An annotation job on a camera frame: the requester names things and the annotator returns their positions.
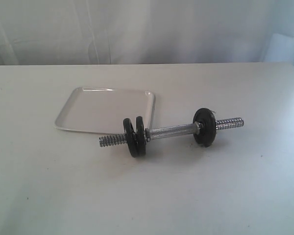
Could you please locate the black plate right on bar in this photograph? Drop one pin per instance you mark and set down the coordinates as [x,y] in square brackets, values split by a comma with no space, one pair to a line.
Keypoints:
[207,131]

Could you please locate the black weight plate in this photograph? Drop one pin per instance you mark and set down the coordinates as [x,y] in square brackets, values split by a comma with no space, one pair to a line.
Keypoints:
[130,137]

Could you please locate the white curtain backdrop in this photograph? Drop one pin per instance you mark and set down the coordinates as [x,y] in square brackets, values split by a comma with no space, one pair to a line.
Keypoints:
[65,32]

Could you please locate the black plate on bar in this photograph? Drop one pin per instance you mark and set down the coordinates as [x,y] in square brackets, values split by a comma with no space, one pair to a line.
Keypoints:
[207,131]
[140,136]

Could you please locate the white rectangular tray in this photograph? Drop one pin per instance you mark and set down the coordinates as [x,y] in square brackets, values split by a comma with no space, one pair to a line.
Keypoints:
[102,110]

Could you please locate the black plate left on bar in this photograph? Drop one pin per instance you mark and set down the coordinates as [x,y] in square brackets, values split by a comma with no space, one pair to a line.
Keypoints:
[140,136]

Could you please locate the chrome dumbbell bar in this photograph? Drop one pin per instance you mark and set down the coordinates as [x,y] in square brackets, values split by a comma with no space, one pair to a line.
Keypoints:
[172,131]

